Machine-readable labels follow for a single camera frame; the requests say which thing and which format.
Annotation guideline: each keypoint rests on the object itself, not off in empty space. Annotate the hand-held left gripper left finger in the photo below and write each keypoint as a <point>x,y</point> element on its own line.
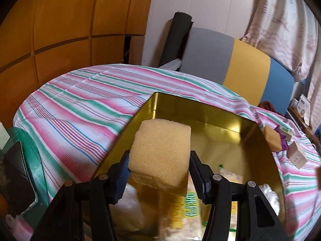
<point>120,183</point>

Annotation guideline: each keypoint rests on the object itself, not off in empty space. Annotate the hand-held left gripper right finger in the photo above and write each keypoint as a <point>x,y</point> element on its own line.
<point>202,188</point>

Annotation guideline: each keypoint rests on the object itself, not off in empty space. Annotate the green printed snack packet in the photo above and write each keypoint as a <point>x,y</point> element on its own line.
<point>190,210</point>

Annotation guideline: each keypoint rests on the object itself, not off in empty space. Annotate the white bubble wrap bundle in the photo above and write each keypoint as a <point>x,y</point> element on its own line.
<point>135,205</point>
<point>269,198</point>

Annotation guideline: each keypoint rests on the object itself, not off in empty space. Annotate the pink yellow plastic packet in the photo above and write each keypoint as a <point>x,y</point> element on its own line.
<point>230,175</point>

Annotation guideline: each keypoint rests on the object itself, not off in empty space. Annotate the yellow sponge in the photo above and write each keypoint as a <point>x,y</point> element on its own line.
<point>160,150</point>

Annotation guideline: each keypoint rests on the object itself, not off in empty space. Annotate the gold metal tin box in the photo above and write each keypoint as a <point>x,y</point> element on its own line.
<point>225,140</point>

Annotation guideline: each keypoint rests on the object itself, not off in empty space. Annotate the purple cloth pouch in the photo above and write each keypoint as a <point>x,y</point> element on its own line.
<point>284,144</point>

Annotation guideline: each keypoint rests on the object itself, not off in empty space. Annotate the small green white box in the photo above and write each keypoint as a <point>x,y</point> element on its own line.
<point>286,133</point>

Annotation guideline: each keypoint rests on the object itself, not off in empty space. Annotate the cream printed box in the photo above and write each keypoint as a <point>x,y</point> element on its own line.
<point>297,155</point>

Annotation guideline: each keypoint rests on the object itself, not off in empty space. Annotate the pink green striped blanket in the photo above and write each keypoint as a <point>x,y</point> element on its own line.
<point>75,105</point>

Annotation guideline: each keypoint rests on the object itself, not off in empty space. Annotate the green plastic stool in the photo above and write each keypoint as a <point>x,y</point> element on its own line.
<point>32,150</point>

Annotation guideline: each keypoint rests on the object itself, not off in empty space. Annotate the dark tablet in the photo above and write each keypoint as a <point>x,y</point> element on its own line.
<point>18,180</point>

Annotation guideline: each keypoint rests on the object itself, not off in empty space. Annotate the maroon cloth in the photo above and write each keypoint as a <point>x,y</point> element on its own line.
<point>269,106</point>

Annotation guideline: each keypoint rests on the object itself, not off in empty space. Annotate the pink plastic item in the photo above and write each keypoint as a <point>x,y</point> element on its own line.
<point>18,227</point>

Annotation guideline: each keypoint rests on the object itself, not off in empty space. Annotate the wooden shelf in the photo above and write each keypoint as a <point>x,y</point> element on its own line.
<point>311,130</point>

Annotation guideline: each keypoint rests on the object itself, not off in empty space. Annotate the white plank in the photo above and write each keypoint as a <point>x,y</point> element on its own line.
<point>173,65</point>

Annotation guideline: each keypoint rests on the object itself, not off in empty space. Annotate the white boxes on shelf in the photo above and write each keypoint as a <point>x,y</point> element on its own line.
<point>304,108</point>

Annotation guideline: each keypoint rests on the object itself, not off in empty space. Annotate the grey yellow blue headboard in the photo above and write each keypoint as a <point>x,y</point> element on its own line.
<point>245,65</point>

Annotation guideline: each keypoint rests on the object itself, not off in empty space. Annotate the black rolled mat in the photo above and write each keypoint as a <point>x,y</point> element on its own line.
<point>175,37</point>

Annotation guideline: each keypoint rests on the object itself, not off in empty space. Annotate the wooden wardrobe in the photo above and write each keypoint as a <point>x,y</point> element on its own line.
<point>62,17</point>

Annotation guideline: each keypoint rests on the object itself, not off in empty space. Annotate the pale patterned curtain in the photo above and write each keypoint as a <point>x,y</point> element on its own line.
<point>283,25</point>

